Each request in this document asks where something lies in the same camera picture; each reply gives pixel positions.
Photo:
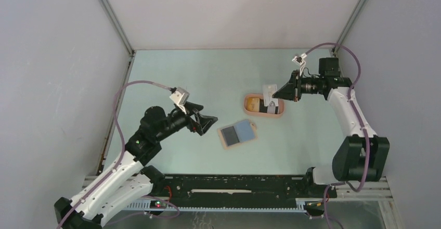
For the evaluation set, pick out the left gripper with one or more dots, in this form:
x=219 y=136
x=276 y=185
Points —
x=199 y=125

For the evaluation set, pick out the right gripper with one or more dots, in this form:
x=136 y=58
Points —
x=289 y=91

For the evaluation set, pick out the white credit card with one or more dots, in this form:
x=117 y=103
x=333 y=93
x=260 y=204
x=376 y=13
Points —
x=268 y=91

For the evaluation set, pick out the gold credit card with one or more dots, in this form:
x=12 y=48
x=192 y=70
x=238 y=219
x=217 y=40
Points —
x=253 y=104

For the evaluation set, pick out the beige leather card holder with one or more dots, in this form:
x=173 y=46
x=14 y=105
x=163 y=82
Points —
x=246 y=131

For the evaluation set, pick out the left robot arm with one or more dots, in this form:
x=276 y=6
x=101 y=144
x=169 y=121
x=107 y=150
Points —
x=129 y=177

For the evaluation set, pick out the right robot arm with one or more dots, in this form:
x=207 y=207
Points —
x=362 y=155

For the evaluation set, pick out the pink oval tray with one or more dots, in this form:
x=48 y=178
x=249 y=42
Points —
x=280 y=112

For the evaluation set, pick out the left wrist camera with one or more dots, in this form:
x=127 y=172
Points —
x=179 y=97

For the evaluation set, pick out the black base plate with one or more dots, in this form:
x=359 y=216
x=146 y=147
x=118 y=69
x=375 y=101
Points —
x=239 y=191

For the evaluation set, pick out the aluminium frame rail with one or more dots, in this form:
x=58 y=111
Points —
x=372 y=191

